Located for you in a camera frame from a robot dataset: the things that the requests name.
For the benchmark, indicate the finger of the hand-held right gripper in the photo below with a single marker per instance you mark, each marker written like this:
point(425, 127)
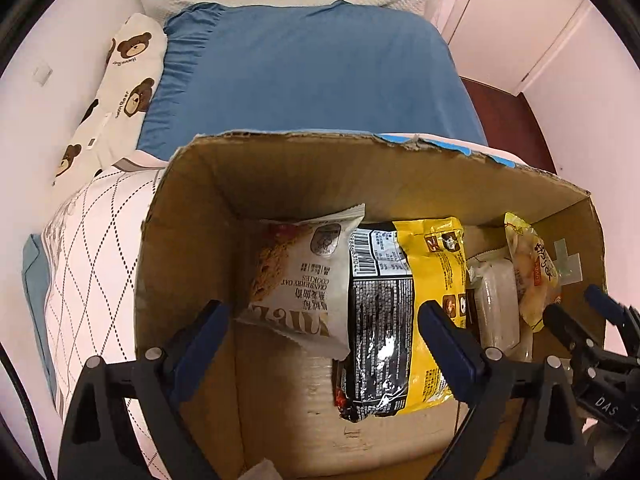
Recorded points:
point(607, 307)
point(567, 327)

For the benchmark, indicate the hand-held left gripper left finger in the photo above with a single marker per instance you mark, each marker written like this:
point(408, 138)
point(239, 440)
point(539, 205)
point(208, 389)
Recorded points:
point(200, 355)

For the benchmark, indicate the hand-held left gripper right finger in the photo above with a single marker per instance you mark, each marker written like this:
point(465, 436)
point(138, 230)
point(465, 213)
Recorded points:
point(447, 355)

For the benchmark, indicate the yellow bun packet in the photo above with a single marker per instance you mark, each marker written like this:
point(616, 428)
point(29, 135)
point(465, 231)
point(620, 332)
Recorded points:
point(530, 270)

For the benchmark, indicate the yellow and black noodle packet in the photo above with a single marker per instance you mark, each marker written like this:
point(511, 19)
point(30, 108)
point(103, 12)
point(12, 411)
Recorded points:
point(385, 320)

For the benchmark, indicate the clear plastic snack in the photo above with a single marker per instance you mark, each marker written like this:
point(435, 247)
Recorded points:
point(495, 300)

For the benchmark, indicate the white oat cookie packet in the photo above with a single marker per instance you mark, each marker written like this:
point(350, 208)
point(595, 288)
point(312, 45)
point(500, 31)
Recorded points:
point(300, 280)

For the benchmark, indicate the brown cardboard box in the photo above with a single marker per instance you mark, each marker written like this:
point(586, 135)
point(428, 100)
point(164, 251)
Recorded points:
point(280, 180)

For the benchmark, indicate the white diamond pattern quilt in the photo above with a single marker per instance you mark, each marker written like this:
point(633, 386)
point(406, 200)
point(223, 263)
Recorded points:
point(90, 270)

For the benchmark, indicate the bear print pillow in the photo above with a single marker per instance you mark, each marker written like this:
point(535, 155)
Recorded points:
point(125, 85)

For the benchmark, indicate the white door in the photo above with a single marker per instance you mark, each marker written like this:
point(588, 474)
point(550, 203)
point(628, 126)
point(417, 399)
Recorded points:
point(505, 30)

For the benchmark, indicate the blue bed sheet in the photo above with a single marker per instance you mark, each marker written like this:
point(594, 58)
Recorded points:
point(310, 70)

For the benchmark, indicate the white wall socket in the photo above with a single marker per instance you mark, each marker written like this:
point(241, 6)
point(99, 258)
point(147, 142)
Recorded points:
point(42, 74)

